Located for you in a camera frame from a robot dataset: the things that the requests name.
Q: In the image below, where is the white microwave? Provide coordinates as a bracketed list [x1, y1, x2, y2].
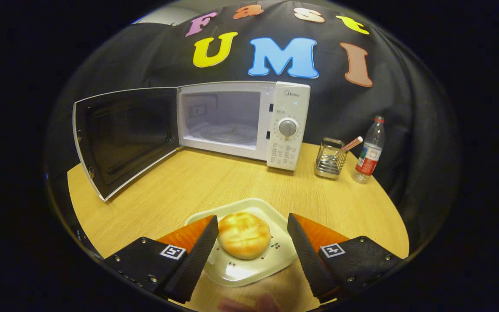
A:
[72, 81, 311, 202]

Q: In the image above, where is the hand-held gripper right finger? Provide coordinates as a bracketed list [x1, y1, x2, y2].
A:
[287, 212, 404, 304]

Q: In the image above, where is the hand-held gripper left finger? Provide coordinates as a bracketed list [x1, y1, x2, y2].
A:
[104, 214, 220, 304]

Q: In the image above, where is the metal wire holder basket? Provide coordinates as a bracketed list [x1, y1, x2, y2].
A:
[314, 137, 348, 180]

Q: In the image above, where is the glass microwave turntable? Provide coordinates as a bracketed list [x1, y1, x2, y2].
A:
[198, 123, 259, 145]

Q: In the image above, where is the clear plastic water bottle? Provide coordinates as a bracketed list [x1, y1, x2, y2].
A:
[352, 115, 386, 185]

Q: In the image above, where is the cream square plate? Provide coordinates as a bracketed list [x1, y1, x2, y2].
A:
[184, 198, 298, 288]

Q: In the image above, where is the red striped straw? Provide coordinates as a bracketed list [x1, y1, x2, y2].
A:
[341, 136, 363, 152]

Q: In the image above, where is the round golden bread bun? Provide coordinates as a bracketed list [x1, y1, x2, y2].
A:
[217, 212, 272, 260]

